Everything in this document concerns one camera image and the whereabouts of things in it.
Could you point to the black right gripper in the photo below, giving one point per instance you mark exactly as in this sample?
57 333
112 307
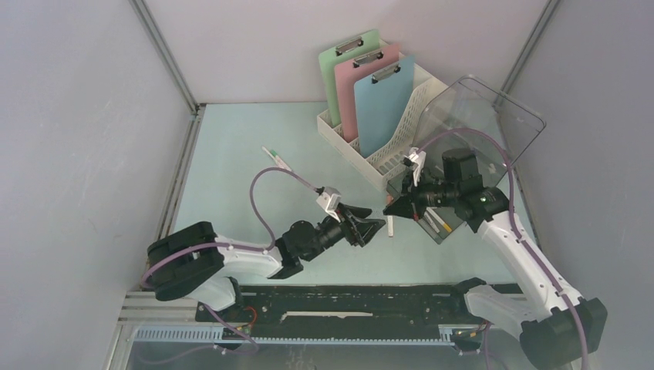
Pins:
403 206

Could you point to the clear grey drawer box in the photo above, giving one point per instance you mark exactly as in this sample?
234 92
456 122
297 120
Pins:
470 113

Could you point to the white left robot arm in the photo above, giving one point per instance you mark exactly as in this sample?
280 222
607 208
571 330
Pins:
200 264

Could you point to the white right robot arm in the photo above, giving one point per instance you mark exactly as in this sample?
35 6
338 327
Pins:
556 324

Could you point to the light green cap marker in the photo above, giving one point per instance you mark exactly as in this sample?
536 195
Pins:
279 161

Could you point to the white marker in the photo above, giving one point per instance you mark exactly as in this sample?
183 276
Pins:
266 151

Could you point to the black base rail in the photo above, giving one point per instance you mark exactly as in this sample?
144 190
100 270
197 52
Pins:
367 312

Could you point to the white file organizer rack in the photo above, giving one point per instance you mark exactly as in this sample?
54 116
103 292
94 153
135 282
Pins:
385 163

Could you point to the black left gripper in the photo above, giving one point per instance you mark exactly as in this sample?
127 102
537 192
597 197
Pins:
361 232

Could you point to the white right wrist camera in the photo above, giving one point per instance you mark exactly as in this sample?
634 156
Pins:
415 160

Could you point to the green clipboard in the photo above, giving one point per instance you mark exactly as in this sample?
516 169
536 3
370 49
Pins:
330 58

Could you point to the pink clipboard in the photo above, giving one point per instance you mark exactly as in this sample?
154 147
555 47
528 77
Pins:
351 71

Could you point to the blue clipboard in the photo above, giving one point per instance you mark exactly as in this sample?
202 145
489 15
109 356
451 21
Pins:
381 99

